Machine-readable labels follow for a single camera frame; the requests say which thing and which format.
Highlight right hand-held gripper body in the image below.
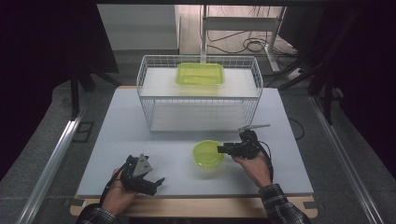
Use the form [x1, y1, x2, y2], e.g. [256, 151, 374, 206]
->
[234, 124, 271, 161]

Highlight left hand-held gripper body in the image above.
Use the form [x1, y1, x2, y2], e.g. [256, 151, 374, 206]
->
[120, 153, 153, 194]

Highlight round green plastic container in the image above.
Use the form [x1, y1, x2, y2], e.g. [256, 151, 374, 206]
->
[191, 139, 226, 169]

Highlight white wire rack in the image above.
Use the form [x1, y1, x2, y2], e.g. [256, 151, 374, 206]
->
[135, 54, 264, 134]

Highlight rectangular green plastic container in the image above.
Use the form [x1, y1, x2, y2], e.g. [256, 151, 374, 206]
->
[175, 62, 226, 87]

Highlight person's right hand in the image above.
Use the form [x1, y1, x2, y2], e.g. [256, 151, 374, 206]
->
[233, 152, 274, 189]

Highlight person's left hand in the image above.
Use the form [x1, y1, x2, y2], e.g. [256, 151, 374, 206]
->
[102, 167, 138, 216]

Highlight white foam board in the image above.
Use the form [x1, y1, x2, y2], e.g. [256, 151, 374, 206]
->
[76, 87, 315, 198]

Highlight white power strip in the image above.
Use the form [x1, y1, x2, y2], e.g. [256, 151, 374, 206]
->
[285, 66, 305, 82]

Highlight black metal stand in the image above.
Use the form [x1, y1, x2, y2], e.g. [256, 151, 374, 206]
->
[277, 8, 363, 126]
[69, 60, 123, 121]

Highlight dark curtain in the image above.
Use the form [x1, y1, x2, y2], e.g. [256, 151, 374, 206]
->
[278, 4, 396, 180]
[0, 0, 120, 182]

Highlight right hand-held gripper cable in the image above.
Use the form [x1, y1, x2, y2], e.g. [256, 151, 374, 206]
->
[259, 141, 276, 184]

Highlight hand-held gripper cable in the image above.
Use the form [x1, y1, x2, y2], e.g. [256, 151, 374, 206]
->
[99, 161, 130, 206]
[259, 141, 276, 184]

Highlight left hand-held gripper cable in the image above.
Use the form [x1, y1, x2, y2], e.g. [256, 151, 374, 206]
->
[99, 161, 130, 206]

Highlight thin black floor cable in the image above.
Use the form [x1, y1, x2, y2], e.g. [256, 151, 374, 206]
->
[288, 117, 305, 141]

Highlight black floor socket frame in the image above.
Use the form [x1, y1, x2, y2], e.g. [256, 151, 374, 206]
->
[72, 120, 95, 144]

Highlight silver metal rail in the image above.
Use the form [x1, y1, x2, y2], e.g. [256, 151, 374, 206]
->
[308, 94, 387, 224]
[15, 106, 88, 224]

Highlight bundle of black floor cables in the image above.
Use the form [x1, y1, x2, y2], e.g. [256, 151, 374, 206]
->
[206, 5, 298, 59]

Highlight white metal desk frame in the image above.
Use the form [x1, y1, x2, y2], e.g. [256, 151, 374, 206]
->
[200, 4, 288, 73]

